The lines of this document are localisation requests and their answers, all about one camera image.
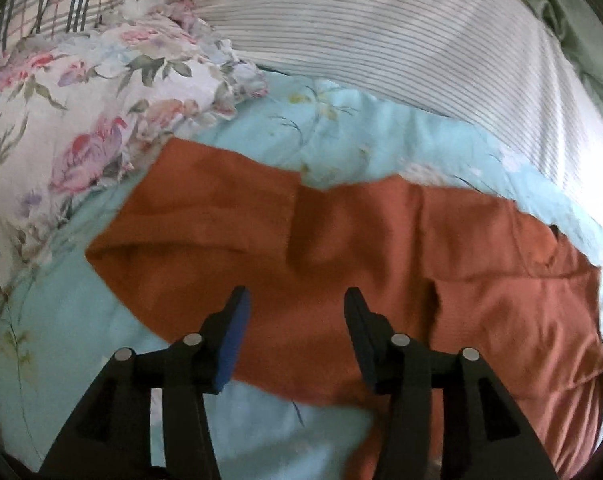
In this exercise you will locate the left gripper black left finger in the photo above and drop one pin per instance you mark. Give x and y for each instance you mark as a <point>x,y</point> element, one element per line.
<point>143,417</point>

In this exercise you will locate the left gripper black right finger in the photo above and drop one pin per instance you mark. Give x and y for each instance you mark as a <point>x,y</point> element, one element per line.
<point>485,433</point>

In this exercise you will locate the rust orange knit garment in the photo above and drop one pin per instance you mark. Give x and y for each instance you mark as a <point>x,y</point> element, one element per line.
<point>450,267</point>

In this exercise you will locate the light blue floral bedsheet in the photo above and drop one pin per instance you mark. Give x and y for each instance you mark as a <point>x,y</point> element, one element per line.
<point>62,323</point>

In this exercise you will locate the floral pink white pillow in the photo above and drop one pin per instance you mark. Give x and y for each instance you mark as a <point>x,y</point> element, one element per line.
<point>80,111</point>

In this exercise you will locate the white striped pillow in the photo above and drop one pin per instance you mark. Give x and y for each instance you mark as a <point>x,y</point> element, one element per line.
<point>492,63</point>

